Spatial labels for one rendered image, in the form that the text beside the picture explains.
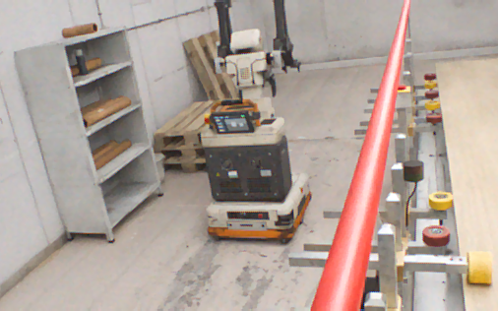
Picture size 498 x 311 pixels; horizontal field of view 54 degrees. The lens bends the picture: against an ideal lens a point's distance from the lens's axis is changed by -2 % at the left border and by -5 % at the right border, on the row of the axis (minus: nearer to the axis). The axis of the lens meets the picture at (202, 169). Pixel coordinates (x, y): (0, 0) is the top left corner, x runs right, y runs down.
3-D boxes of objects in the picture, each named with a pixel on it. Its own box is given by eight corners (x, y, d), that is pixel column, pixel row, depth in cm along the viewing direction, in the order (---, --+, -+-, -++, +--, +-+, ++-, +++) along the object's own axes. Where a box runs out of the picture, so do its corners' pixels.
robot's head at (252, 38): (257, 44, 339) (258, 27, 344) (228, 48, 348) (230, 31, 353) (263, 56, 351) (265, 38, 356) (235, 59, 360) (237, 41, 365)
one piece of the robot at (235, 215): (278, 221, 331) (276, 210, 328) (219, 220, 348) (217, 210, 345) (279, 219, 333) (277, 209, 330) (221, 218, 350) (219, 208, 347)
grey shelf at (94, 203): (67, 240, 406) (12, 51, 354) (123, 195, 482) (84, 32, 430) (112, 243, 387) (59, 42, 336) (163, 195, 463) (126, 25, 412)
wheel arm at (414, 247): (304, 253, 166) (303, 242, 164) (306, 248, 169) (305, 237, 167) (443, 258, 148) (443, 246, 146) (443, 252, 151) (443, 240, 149)
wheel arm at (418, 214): (323, 220, 186) (322, 210, 185) (325, 217, 189) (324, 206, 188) (447, 221, 168) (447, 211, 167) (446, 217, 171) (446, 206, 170)
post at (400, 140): (400, 257, 184) (394, 136, 168) (400, 252, 187) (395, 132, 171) (408, 257, 183) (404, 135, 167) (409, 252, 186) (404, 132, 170)
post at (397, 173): (396, 298, 163) (391, 165, 148) (397, 292, 166) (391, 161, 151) (406, 299, 162) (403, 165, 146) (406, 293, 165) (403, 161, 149)
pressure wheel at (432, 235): (422, 269, 149) (421, 235, 145) (422, 255, 156) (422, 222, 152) (450, 270, 146) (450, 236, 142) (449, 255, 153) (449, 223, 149)
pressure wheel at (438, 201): (442, 232, 166) (442, 202, 162) (424, 224, 173) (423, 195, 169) (458, 223, 169) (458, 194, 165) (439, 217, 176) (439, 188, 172)
